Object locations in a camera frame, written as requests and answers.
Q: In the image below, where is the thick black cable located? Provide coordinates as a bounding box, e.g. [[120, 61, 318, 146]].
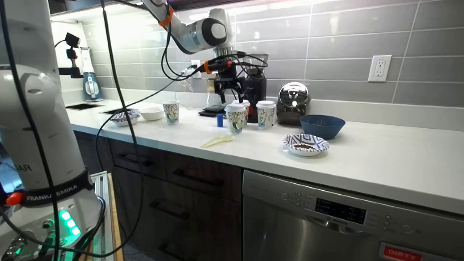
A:
[[0, 0, 63, 261]]

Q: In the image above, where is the dark wood drawer cabinet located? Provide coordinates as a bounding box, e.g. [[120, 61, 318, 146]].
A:
[[73, 129, 246, 261]]

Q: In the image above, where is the open patterned paper cup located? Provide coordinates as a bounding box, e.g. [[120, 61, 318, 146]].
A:
[[162, 100, 182, 125]]

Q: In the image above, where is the stainless steel dishwasher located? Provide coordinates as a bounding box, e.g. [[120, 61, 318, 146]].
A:
[[241, 168, 464, 261]]

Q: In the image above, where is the black camera on stand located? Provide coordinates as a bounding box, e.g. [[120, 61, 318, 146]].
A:
[[54, 30, 85, 80]]

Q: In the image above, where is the black drawer handle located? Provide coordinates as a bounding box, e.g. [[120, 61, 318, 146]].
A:
[[149, 199, 192, 222], [117, 152, 157, 170], [172, 167, 227, 190]]

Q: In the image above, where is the white metal frame post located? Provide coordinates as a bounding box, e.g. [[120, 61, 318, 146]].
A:
[[89, 170, 127, 261]]

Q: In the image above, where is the long black cable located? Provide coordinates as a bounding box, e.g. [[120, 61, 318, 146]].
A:
[[93, 0, 205, 258]]

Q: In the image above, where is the black coffee machine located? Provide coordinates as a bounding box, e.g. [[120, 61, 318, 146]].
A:
[[198, 65, 270, 125]]

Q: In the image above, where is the chrome round appliance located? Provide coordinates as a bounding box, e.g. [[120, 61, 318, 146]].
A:
[[276, 81, 314, 126]]

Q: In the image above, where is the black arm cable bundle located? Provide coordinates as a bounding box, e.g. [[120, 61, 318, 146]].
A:
[[159, 19, 270, 83]]

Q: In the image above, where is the blue patterned bowl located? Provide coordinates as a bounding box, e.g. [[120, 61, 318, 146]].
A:
[[109, 107, 143, 127]]

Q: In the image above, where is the red dirty sign magnet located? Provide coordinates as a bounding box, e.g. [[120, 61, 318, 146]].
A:
[[379, 242, 426, 261]]

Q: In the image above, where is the blue striped patterned plate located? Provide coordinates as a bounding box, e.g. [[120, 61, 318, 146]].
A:
[[282, 132, 333, 159]]

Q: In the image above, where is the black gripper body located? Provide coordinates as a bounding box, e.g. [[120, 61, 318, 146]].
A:
[[215, 69, 241, 93]]

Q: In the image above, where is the white bowl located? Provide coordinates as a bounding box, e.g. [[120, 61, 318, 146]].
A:
[[138, 106, 167, 123]]

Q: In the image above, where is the white wall outlet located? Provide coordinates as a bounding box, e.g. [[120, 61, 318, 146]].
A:
[[368, 54, 394, 84]]

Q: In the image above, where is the dark blue bowl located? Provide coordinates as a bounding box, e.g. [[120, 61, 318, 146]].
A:
[[299, 113, 349, 141]]

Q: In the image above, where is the green swirl patterned paper cup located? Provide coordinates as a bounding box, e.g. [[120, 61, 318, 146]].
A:
[[225, 106, 250, 136]]

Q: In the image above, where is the cream plastic fork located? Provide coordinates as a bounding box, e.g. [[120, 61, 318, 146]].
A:
[[208, 133, 236, 146]]

